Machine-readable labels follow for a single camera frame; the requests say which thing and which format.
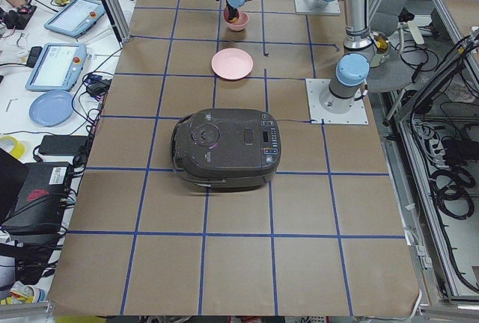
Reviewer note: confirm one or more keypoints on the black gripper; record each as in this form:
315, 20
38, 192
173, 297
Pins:
232, 13

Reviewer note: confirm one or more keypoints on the pink bowl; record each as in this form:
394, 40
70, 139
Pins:
240, 23

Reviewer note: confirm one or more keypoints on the pink plate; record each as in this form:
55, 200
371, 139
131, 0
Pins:
232, 64

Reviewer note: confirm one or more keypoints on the steel bowl on chair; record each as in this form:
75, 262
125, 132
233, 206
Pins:
382, 49

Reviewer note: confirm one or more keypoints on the blue plate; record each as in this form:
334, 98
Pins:
51, 108

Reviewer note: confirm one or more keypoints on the dark grey rice cooker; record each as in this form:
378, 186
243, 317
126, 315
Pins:
226, 148

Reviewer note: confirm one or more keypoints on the teach pendant far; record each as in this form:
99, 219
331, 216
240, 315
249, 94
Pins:
76, 18

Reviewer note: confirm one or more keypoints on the teach pendant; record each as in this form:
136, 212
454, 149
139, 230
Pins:
76, 18
58, 67

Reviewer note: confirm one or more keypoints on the grey office chair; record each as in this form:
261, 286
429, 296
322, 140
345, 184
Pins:
387, 71

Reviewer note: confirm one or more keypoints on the teach pendant near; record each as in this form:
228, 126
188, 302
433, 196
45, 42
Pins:
58, 67

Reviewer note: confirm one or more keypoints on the black power adapter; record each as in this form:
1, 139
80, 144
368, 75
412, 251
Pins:
61, 145

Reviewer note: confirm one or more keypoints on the yellow tape roll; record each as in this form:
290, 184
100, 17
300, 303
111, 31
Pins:
12, 146

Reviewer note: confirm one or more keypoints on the black laptop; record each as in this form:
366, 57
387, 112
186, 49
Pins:
32, 195

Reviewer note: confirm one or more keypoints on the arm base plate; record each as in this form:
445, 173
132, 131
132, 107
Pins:
325, 108
318, 7

